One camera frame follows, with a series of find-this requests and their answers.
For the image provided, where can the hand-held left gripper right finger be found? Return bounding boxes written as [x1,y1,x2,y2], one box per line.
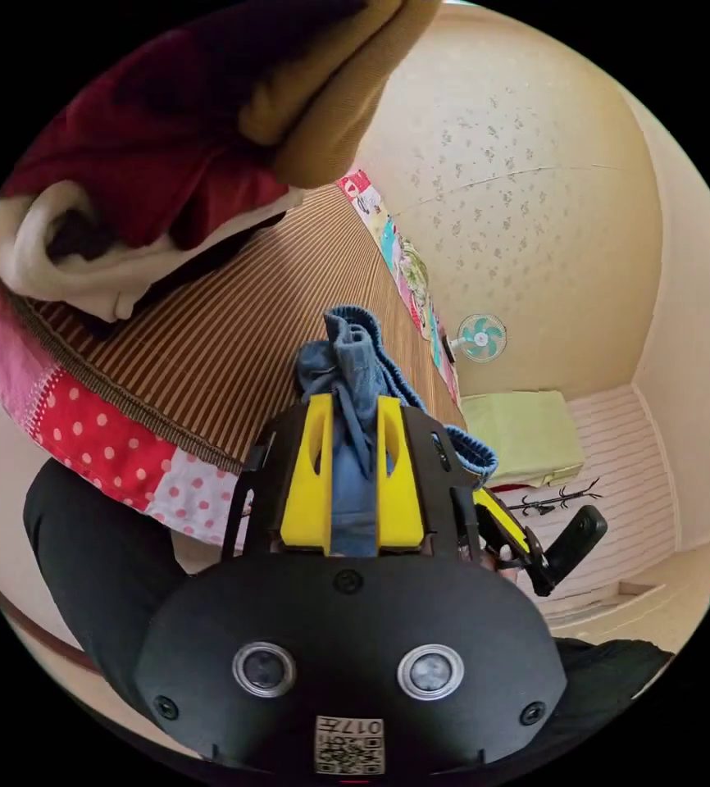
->
[376,395,425,549]

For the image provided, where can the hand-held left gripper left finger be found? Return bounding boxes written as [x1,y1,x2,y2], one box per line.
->
[279,393,334,549]

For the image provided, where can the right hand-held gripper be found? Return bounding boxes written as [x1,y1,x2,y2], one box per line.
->
[473,488,558,598]

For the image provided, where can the blue jeans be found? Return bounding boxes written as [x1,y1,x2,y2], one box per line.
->
[294,305,499,558]

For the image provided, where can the black coat rack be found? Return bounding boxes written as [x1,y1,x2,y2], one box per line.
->
[504,476,606,516]

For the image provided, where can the light green covered box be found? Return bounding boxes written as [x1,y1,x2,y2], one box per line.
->
[460,389,586,490]

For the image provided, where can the bed with striped woven mat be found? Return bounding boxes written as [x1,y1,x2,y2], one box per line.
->
[0,169,471,548]

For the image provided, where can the white fan with teal blades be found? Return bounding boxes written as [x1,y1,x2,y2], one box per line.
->
[444,313,508,364]

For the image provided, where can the person's body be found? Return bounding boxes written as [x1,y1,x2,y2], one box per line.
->
[22,457,677,767]

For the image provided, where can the pile of clothes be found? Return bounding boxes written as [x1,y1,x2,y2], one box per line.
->
[0,0,444,325]

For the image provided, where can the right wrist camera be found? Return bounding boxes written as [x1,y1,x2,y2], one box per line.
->
[545,504,609,593]

